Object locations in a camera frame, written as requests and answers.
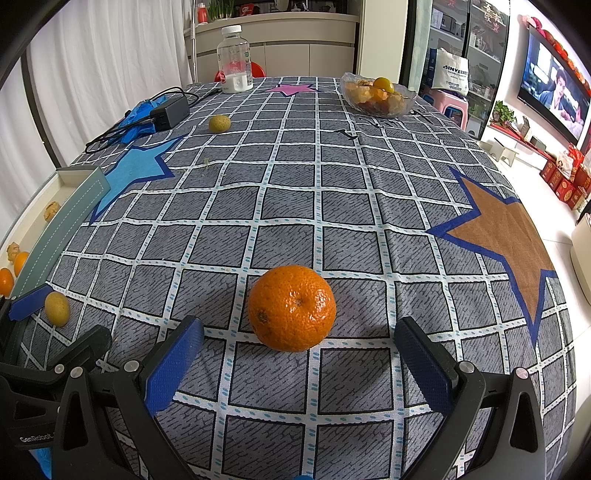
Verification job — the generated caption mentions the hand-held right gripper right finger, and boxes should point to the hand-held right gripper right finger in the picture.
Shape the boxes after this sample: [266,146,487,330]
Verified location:
[394,316,548,480]

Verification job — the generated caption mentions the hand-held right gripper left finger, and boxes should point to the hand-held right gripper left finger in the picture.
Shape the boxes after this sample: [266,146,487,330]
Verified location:
[52,315,205,480]

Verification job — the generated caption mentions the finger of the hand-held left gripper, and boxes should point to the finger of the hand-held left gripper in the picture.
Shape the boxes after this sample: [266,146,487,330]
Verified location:
[0,284,51,365]
[41,325,112,384]

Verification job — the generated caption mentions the small yellow kumquat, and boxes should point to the small yellow kumquat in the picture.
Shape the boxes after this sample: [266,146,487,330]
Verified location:
[44,292,71,328]

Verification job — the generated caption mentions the large orange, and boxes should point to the large orange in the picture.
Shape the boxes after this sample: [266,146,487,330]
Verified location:
[248,265,337,353]

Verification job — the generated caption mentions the white tray with fruit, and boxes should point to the white tray with fruit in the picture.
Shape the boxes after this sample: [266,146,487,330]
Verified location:
[0,167,109,301]

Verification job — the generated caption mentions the white sofa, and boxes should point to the white sofa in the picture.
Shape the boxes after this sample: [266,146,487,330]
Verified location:
[571,215,591,301]

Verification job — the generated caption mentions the grey checked star tablecloth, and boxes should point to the grey checked star tablecloth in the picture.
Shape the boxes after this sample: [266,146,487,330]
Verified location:
[9,75,575,480]

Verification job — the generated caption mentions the stack of red gift boxes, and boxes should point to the stack of red gift boxes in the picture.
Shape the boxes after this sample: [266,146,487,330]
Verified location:
[540,145,591,213]

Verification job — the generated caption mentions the small white bench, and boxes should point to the small white bench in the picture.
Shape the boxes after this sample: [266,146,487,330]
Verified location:
[480,137,522,167]

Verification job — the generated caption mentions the red television console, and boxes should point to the red television console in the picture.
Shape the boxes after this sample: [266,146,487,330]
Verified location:
[489,121,548,153]

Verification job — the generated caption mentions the white curtain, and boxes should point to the white curtain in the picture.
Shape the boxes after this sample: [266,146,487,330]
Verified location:
[28,0,195,167]

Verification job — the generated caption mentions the clear glass bowl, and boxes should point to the clear glass bowl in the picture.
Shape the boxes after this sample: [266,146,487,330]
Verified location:
[341,72,417,117]

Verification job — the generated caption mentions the potted plant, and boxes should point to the potted plant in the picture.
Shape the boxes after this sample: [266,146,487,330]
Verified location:
[490,100,517,130]

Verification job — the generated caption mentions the pink plastic stool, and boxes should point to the pink plastic stool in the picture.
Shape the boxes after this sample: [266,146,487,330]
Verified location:
[425,89,469,127]

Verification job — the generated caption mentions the pile of pale kumquats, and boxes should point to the pile of pale kumquats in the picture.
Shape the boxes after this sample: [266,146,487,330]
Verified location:
[346,79,407,115]

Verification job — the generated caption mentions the white tote bag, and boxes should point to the white tote bag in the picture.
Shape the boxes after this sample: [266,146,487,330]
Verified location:
[431,47,469,97]

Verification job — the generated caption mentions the white pole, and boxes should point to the white pole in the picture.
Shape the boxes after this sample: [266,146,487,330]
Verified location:
[190,0,198,85]

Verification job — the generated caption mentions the red plastic stool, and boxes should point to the red plastic stool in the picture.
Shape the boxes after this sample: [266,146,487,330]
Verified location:
[216,62,266,81]

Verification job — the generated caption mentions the clear plastic bottle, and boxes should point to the clear plastic bottle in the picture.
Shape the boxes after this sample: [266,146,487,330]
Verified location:
[217,25,254,94]

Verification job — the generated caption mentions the glass display cabinet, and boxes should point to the glass display cabinet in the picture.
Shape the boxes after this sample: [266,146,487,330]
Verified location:
[409,0,509,134]

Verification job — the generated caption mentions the beige cabinet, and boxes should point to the beige cabinet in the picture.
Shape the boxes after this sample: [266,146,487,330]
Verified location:
[185,13,361,86]

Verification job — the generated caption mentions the wall television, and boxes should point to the wall television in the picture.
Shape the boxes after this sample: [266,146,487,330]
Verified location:
[517,28,591,146]

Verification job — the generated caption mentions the red wall decorations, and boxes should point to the red wall decorations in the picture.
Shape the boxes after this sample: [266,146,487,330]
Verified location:
[519,14,591,97]

